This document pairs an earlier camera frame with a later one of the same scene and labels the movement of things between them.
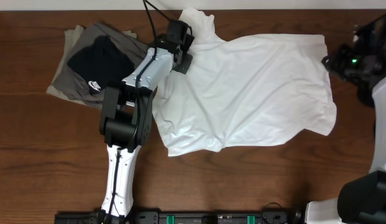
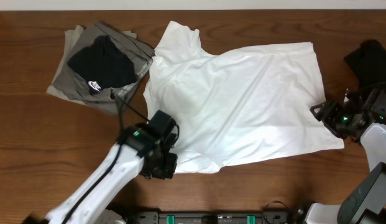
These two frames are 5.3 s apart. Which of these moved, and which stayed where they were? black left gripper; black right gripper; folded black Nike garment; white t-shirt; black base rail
Moved: black left gripper; black right gripper; white t-shirt
Stayed: black base rail; folded black Nike garment
